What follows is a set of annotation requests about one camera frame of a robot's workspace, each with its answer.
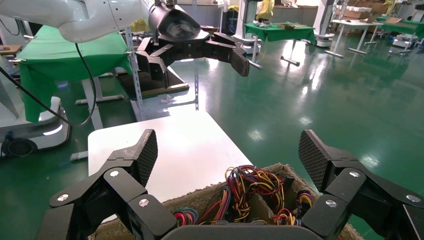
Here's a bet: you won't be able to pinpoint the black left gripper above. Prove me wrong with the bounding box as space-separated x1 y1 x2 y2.
135 2 251 90

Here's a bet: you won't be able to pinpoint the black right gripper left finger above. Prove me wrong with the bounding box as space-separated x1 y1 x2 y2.
35 129 178 240

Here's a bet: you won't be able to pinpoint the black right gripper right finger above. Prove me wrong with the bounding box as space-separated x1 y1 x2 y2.
298 129 424 240

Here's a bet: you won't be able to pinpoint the small white robot base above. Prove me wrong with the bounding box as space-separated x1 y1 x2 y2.
392 33 419 49

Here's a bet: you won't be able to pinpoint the white robot base black wheel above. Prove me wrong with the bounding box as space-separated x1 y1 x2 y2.
0 96 72 159

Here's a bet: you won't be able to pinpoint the dark board wooden edge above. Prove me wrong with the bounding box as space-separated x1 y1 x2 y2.
117 66 190 100

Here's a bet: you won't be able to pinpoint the brown cardboard divider box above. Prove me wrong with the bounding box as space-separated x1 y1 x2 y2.
89 162 364 240

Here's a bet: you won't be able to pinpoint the yellow clad person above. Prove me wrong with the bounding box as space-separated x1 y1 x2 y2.
256 0 275 21

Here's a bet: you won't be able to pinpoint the green tablecloth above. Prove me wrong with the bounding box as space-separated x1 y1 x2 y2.
376 16 424 39
245 21 317 46
16 24 133 123

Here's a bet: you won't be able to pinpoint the white robot column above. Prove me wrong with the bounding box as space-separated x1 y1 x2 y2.
312 0 336 48

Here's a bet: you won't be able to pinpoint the white work table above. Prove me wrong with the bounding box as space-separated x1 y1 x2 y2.
325 19 384 59

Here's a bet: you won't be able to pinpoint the stacked cardboard boxes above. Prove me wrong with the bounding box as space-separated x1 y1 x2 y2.
342 4 374 21

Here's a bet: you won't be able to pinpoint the brown wooden desk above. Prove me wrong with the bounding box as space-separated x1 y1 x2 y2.
0 44 23 57

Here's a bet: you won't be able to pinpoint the grey power unit colourful wires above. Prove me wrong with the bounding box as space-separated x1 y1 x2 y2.
203 164 286 226
171 206 200 228
295 191 315 215
270 207 297 227

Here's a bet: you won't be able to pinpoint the perforated metal post frame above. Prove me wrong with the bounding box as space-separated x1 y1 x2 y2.
124 25 200 123

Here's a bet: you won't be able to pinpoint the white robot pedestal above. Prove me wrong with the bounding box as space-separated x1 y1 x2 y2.
231 0 263 46

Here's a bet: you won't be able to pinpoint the white table leg frame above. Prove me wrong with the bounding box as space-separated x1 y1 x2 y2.
247 36 301 70
75 76 125 132

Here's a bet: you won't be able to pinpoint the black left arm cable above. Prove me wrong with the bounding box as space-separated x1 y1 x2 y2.
0 43 98 128

